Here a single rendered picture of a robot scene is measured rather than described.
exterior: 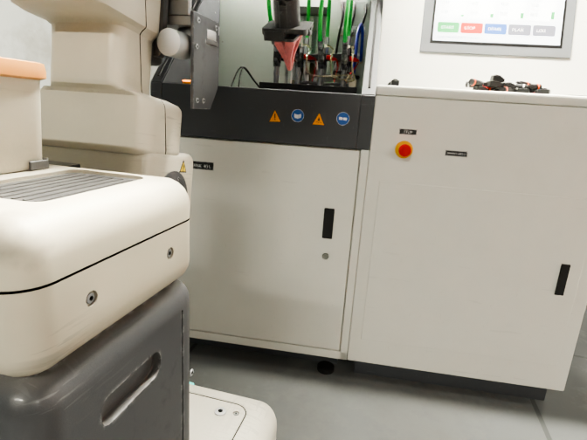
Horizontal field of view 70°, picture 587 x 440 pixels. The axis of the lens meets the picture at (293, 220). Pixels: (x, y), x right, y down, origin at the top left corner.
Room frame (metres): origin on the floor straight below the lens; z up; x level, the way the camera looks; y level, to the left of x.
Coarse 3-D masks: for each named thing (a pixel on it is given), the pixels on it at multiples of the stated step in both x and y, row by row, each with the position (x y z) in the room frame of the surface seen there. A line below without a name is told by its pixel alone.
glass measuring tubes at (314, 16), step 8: (304, 8) 1.82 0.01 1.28; (312, 8) 1.82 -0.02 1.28; (304, 16) 1.85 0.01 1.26; (312, 16) 1.84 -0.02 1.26; (312, 32) 1.83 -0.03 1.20; (304, 40) 1.83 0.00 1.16; (312, 40) 1.82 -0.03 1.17; (312, 48) 1.82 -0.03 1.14; (312, 64) 1.82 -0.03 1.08; (312, 72) 1.82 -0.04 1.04
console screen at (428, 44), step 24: (432, 0) 1.55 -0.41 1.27; (456, 0) 1.54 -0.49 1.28; (480, 0) 1.53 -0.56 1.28; (504, 0) 1.52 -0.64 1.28; (528, 0) 1.51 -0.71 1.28; (552, 0) 1.50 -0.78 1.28; (576, 0) 1.49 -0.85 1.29; (432, 24) 1.53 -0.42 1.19; (456, 24) 1.52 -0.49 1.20; (480, 24) 1.51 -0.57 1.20; (504, 24) 1.50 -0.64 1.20; (528, 24) 1.49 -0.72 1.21; (552, 24) 1.48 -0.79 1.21; (432, 48) 1.51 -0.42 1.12; (456, 48) 1.50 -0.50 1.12; (480, 48) 1.49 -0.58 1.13; (504, 48) 1.48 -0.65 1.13; (528, 48) 1.47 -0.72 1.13; (552, 48) 1.46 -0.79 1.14
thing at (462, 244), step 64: (384, 0) 1.58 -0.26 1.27; (384, 64) 1.52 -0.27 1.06; (448, 64) 1.49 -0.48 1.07; (512, 64) 1.47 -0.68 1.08; (576, 64) 1.44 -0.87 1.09; (384, 128) 1.28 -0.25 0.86; (448, 128) 1.25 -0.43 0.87; (512, 128) 1.23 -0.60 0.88; (576, 128) 1.21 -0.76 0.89; (384, 192) 1.27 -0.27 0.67; (448, 192) 1.25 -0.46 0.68; (512, 192) 1.22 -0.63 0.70; (576, 192) 1.20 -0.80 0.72; (384, 256) 1.27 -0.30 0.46; (448, 256) 1.24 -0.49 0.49; (512, 256) 1.22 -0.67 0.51; (576, 256) 1.19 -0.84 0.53; (384, 320) 1.27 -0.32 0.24; (448, 320) 1.24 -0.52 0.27; (512, 320) 1.21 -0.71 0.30; (576, 320) 1.19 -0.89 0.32; (448, 384) 1.27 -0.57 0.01; (512, 384) 1.24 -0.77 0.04
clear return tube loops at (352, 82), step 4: (304, 44) 1.57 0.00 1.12; (332, 48) 1.56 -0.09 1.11; (352, 48) 1.55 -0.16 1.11; (308, 52) 1.50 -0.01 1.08; (332, 52) 1.48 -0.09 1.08; (352, 52) 1.47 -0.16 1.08; (332, 56) 1.46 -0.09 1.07; (352, 56) 1.44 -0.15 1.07; (352, 60) 1.44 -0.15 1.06; (352, 64) 1.44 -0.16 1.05; (352, 68) 1.43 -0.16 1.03; (308, 72) 1.46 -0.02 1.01; (332, 72) 1.45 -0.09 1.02; (352, 72) 1.43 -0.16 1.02; (316, 76) 1.49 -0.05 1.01; (320, 76) 1.49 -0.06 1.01; (324, 76) 1.50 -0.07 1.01; (328, 76) 1.50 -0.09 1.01; (332, 76) 1.45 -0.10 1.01; (336, 76) 1.51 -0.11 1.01; (348, 76) 1.50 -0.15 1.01; (352, 76) 1.53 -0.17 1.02; (348, 80) 1.46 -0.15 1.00; (352, 80) 1.45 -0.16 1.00; (352, 84) 1.51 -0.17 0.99
